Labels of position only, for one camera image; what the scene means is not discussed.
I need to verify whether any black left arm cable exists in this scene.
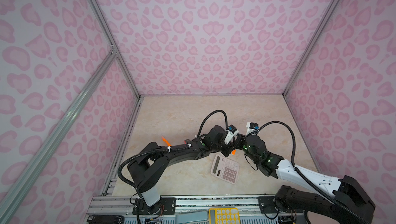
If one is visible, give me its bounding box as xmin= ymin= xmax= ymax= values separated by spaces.
xmin=117 ymin=109 xmax=230 ymax=189

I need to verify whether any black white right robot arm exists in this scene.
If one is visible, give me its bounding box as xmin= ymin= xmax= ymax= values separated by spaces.
xmin=233 ymin=135 xmax=375 ymax=224

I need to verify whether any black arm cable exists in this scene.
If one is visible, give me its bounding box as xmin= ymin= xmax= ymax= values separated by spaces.
xmin=256 ymin=121 xmax=372 ymax=224
xmin=117 ymin=109 xmax=230 ymax=189

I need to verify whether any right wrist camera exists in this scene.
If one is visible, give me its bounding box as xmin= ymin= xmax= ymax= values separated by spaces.
xmin=246 ymin=122 xmax=259 ymax=136

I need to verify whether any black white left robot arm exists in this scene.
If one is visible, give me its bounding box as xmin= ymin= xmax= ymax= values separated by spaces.
xmin=118 ymin=126 xmax=245 ymax=207

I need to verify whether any grey blue case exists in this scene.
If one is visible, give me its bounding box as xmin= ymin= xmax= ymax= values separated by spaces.
xmin=175 ymin=211 xmax=209 ymax=224

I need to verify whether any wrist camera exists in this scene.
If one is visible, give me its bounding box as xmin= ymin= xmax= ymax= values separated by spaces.
xmin=224 ymin=125 xmax=239 ymax=145
xmin=246 ymin=122 xmax=259 ymax=136

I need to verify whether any pink white calculator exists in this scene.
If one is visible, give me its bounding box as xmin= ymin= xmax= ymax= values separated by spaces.
xmin=210 ymin=154 xmax=240 ymax=184

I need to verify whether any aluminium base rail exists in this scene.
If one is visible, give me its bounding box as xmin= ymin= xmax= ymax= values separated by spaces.
xmin=82 ymin=194 xmax=356 ymax=224

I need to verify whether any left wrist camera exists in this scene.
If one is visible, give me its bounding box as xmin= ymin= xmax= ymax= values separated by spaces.
xmin=224 ymin=125 xmax=239 ymax=145

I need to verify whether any yellow calculator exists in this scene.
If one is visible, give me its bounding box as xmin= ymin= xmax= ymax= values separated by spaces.
xmin=208 ymin=207 xmax=241 ymax=224

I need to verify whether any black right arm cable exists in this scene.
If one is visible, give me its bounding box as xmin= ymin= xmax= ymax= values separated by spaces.
xmin=256 ymin=121 xmax=372 ymax=224

